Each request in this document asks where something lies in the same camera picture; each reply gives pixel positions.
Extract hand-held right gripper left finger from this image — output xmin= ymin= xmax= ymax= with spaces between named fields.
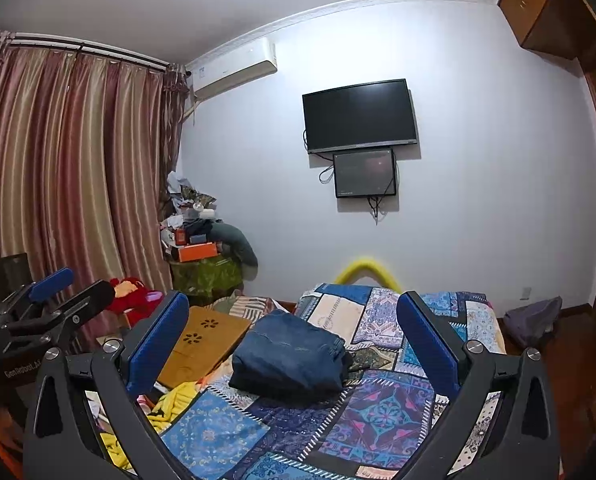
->
xmin=24 ymin=290 xmax=191 ymax=480

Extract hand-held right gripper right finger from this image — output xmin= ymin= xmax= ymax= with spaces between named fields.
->
xmin=396 ymin=290 xmax=565 ymax=480

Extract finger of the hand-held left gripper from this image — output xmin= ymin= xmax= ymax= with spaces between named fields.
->
xmin=43 ymin=280 xmax=116 ymax=333
xmin=8 ymin=266 xmax=75 ymax=311

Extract blue denim jeans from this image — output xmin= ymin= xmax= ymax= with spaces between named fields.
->
xmin=228 ymin=308 xmax=350 ymax=395

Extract red plush toy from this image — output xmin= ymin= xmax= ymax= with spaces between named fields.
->
xmin=104 ymin=275 xmax=168 ymax=329

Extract wooden lap desk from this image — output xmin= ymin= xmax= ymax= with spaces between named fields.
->
xmin=155 ymin=306 xmax=254 ymax=390

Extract yellow cloth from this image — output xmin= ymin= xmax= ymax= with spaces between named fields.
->
xmin=98 ymin=381 xmax=209 ymax=471

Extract green covered side table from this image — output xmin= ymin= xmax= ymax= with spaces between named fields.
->
xmin=169 ymin=254 xmax=245 ymax=306

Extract striped cloth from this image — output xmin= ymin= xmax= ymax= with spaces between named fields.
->
xmin=205 ymin=295 xmax=299 ymax=320

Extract orange cloth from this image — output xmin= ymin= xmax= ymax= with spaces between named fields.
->
xmin=0 ymin=425 xmax=29 ymax=480

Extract yellow foam tube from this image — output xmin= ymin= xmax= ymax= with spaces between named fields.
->
xmin=333 ymin=258 xmax=402 ymax=292

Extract orange box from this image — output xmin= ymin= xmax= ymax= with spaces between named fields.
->
xmin=177 ymin=241 xmax=220 ymax=264

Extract grey bag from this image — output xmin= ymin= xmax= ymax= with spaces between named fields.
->
xmin=502 ymin=295 xmax=564 ymax=349

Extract striped brown curtain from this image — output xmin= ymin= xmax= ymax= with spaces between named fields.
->
xmin=0 ymin=30 xmax=191 ymax=341

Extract blue patchwork blanket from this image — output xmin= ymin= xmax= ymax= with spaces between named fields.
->
xmin=98 ymin=282 xmax=509 ymax=480

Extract pile of clutter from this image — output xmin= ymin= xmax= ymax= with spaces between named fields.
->
xmin=159 ymin=170 xmax=225 ymax=252

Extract grey cloth bundle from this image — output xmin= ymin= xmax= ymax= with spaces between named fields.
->
xmin=212 ymin=221 xmax=260 ymax=279

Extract small black monitor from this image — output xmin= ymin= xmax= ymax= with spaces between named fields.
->
xmin=332 ymin=148 xmax=398 ymax=199

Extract white air conditioner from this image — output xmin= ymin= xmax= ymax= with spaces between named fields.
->
xmin=184 ymin=37 xmax=279 ymax=108

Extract brown wooden wardrobe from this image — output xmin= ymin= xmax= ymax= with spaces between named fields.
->
xmin=497 ymin=0 xmax=596 ymax=433

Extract white curtain rail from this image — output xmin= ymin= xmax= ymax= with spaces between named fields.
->
xmin=5 ymin=31 xmax=185 ymax=70

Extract black wall television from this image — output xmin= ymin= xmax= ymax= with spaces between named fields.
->
xmin=301 ymin=78 xmax=421 ymax=156

